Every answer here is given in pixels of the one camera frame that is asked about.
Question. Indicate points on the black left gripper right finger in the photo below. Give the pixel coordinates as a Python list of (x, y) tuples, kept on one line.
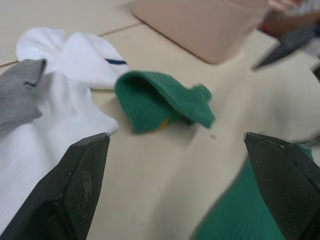
[(290, 190)]

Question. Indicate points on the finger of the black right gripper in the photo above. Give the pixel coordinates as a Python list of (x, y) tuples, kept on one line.
[(287, 47)]

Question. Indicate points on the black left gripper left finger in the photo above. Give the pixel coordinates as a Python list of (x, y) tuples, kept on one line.
[(67, 195)]

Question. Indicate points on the pink plastic container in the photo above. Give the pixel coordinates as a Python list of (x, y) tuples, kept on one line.
[(200, 27)]

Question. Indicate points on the plain white sock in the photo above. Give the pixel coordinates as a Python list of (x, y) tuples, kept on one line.
[(50, 120)]

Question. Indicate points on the green ribbed sock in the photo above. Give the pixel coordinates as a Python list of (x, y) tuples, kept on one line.
[(230, 212), (160, 100)]

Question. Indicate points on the white sock with navy stripe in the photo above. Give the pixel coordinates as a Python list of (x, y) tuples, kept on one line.
[(82, 57)]

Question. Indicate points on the grey sock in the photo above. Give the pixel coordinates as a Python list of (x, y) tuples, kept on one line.
[(15, 95)]

